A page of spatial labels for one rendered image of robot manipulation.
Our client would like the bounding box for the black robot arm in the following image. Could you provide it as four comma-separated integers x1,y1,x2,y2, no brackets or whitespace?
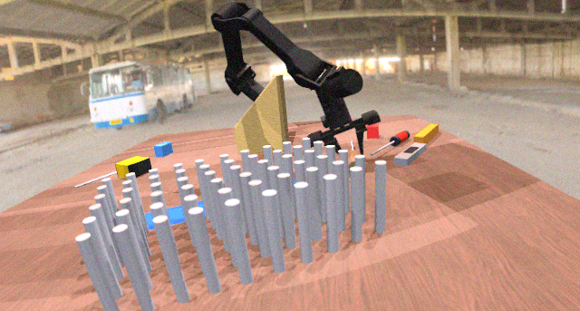
211,0,363,106

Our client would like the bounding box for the red and black screwdriver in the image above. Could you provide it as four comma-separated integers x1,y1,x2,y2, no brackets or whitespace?
371,131,410,156

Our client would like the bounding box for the small blue block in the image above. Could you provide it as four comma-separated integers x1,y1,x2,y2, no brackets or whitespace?
153,141,173,157

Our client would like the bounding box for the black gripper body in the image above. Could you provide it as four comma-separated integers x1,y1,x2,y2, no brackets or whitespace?
306,98,381,148

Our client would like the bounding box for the small red cube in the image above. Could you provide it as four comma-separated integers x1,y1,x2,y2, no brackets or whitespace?
367,125,379,139

